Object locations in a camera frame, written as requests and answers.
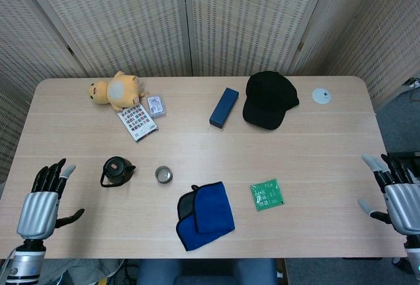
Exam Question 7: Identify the loose cables on floor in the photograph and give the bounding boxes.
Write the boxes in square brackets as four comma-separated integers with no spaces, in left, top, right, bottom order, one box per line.
[402,77,420,102]

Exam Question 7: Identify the small clear card case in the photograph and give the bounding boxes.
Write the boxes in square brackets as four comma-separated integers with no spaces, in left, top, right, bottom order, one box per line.
[146,95,167,118]

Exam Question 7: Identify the small metal cup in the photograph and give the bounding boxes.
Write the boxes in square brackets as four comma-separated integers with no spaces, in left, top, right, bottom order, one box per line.
[154,165,173,185]

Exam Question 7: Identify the woven folding screen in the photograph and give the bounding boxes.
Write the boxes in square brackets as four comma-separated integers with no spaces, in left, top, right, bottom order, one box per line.
[0,0,420,197]

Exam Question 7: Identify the white round table grommet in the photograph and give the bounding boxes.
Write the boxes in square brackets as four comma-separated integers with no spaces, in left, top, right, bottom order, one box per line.
[311,87,332,104]

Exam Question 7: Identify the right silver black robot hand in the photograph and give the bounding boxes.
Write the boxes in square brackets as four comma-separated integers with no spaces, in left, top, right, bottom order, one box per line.
[357,153,420,236]

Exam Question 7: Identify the green packet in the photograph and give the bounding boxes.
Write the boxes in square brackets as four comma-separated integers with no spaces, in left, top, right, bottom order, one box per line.
[249,177,285,213]

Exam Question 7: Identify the dark blue rectangular box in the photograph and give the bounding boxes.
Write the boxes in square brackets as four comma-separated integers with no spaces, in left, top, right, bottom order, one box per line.
[209,87,240,130]

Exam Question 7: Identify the black teapot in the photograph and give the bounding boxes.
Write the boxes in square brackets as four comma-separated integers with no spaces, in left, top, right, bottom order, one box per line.
[100,156,137,188]

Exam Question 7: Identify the yellow plush toy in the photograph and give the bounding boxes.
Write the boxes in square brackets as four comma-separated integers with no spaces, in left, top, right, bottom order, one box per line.
[87,71,148,112]

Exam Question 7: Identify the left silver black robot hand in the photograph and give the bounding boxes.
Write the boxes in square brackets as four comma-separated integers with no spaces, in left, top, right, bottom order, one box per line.
[16,158,85,240]

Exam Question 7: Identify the blue folded cloth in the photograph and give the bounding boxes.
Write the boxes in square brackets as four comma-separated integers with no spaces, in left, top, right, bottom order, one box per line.
[176,181,236,252]

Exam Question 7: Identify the blue padded seat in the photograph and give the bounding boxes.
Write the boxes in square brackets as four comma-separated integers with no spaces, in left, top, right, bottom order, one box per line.
[136,258,285,285]

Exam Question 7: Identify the black baseball cap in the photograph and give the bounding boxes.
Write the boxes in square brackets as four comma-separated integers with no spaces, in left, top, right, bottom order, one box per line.
[242,71,300,131]

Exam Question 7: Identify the card sheet booklet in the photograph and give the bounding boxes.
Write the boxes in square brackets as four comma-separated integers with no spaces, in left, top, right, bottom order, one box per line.
[117,102,159,143]

